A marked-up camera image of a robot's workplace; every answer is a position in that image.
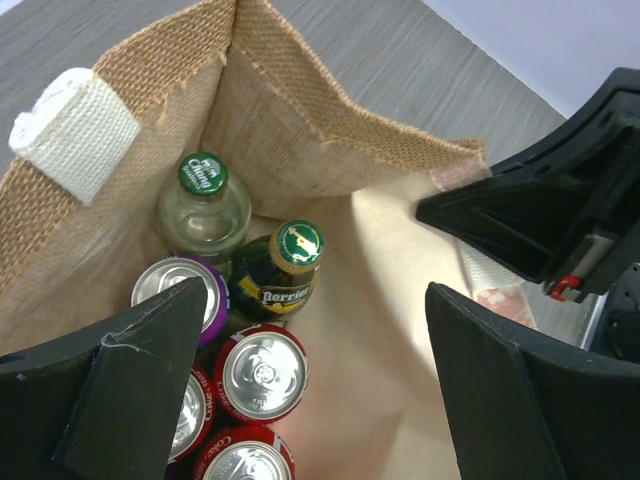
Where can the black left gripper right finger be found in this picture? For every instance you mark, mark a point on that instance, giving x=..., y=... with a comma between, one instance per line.
x=523, y=405

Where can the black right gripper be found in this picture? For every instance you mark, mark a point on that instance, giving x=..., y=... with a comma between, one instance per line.
x=564, y=212

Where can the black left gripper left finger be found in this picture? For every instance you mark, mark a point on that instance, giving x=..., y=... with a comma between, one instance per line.
x=102, y=402

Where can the purple Fanta can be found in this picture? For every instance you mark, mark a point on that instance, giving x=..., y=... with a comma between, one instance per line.
x=172, y=270

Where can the clear glass Chang bottle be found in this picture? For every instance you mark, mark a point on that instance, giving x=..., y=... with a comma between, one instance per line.
x=205, y=210

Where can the green Perrier bottle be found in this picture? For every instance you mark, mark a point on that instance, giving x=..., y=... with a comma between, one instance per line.
x=272, y=276

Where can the tan canvas tote bag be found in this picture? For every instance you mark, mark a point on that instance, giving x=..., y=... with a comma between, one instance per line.
x=79, y=222

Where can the red Coke can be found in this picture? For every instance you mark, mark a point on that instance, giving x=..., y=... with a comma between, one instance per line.
x=196, y=416
x=261, y=374
x=245, y=453

